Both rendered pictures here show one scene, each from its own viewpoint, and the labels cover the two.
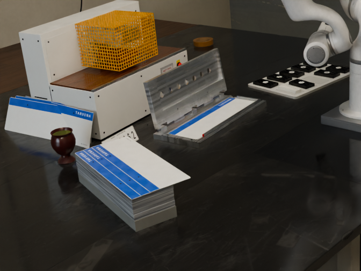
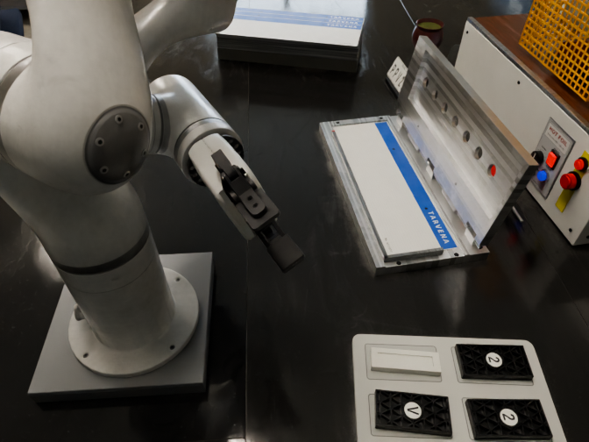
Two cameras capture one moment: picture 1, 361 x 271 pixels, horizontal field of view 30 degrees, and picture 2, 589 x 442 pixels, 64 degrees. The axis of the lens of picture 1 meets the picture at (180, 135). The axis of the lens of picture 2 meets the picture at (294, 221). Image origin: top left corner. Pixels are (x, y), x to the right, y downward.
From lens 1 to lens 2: 2.79 m
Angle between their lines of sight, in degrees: 98
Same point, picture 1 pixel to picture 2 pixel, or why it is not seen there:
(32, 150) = not seen: hidden behind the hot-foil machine
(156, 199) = not seen: hidden behind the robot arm
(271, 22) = not seen: outside the picture
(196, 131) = (358, 139)
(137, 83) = (509, 85)
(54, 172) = (401, 49)
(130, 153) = (309, 32)
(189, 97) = (436, 141)
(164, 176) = (234, 25)
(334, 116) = (185, 260)
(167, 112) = (409, 107)
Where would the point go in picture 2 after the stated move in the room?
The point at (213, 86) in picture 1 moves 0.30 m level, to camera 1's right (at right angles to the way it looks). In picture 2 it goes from (467, 195) to (372, 302)
